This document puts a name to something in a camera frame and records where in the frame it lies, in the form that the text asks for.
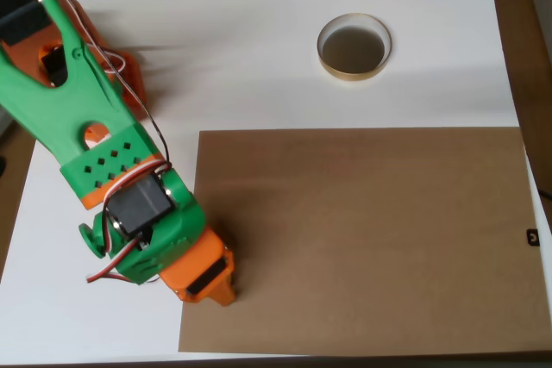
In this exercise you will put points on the gold-rimmed round bowl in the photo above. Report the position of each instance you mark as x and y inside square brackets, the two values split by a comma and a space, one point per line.
[371, 62]

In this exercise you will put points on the small black tag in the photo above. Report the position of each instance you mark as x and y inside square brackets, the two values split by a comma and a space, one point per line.
[533, 238]

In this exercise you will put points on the brown cardboard sheet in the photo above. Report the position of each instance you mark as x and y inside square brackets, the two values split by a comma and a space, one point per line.
[366, 234]

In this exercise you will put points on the orange gripper black servo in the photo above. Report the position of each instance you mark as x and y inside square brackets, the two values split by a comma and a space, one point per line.
[206, 274]

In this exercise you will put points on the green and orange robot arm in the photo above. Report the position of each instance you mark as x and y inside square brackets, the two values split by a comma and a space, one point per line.
[64, 105]

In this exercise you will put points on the large white paper sheet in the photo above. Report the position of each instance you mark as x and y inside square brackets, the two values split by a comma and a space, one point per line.
[259, 96]

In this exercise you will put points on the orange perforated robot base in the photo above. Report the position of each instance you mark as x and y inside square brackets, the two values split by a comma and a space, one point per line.
[133, 79]

